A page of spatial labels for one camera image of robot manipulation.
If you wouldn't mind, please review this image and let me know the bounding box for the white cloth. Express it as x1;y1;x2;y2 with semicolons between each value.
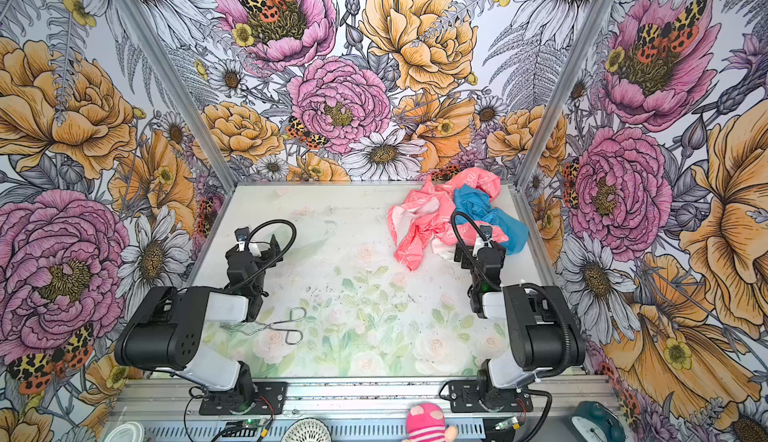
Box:
430;238;456;261

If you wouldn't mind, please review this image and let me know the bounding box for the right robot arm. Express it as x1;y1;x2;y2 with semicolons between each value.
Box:
450;242;586;412

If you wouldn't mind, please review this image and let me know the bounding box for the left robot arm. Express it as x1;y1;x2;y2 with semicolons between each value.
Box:
114;237;282;413

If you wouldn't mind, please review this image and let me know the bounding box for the pink patterned cloth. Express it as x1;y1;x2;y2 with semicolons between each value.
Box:
387;167;501;271

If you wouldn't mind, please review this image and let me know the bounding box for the metal scissors clamp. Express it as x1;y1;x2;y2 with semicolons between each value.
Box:
221;307;307;346

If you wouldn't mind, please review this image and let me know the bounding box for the green circuit board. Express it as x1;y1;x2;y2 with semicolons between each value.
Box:
226;419;273;439

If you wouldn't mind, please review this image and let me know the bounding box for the pink striped plush toy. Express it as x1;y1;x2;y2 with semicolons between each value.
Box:
404;402;458;442

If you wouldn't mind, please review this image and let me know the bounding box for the white woven round basket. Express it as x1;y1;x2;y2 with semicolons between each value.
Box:
281;418;332;442

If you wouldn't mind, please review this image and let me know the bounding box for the teal alarm clock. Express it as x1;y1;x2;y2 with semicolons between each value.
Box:
568;401;627;442

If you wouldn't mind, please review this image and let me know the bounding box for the white round lid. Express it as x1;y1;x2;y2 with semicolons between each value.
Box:
104;421;147;442

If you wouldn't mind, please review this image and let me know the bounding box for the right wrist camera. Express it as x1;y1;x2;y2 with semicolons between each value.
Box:
472;225;493;257

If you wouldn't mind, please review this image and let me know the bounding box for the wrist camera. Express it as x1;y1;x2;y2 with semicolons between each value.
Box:
234;227;271;257
472;225;493;257

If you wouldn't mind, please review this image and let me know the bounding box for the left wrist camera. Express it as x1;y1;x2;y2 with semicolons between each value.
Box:
234;227;271;257

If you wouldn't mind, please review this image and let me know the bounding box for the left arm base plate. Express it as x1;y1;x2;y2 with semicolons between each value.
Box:
199;381;288;416

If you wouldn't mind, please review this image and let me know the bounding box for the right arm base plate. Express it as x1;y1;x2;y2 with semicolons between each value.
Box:
439;379;533;413

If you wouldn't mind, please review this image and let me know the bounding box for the aluminium front rail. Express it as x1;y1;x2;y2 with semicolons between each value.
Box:
108;371;620;424

